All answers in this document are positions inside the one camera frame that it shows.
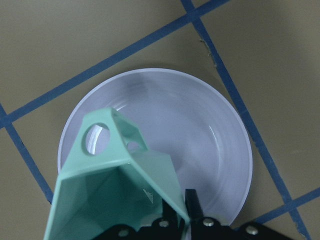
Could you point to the cup left gripper black left finger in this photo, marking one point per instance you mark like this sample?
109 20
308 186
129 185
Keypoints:
169 216

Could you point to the cup left gripper black right finger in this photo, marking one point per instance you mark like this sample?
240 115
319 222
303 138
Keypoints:
193 205

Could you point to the mint green angular cup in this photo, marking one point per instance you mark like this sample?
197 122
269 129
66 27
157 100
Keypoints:
111 177

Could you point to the lavender plate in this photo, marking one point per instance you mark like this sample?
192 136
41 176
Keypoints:
180 115

